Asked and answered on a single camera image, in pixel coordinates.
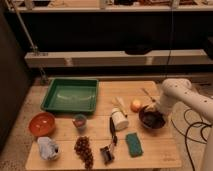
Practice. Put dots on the red bowl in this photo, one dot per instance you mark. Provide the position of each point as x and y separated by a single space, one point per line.
42 124

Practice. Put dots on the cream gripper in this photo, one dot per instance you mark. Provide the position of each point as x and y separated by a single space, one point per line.
151 108

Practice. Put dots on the green sponge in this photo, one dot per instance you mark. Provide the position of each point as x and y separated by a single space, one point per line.
134 145

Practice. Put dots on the pale plastic spoon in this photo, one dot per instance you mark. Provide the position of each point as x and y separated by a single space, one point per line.
119 103

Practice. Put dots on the brown grape bunch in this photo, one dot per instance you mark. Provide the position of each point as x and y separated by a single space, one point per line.
83 150

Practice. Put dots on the white cylindrical bottle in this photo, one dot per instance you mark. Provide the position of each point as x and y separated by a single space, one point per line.
119 120

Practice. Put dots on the white blue crumpled cloth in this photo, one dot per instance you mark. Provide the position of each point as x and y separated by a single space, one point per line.
48 149

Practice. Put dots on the green plastic tray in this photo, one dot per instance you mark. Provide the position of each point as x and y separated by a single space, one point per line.
71 96

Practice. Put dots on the purple bowl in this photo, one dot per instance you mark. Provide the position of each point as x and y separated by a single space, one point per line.
151 120

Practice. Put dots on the wooden fork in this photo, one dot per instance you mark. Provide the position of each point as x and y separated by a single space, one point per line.
151 98

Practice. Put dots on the orange round fruit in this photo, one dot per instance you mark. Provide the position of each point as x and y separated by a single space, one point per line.
135 105

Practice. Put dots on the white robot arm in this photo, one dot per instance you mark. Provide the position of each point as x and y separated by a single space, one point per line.
175 90

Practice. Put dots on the white metal shelf rack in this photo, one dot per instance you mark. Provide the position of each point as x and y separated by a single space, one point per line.
149 45

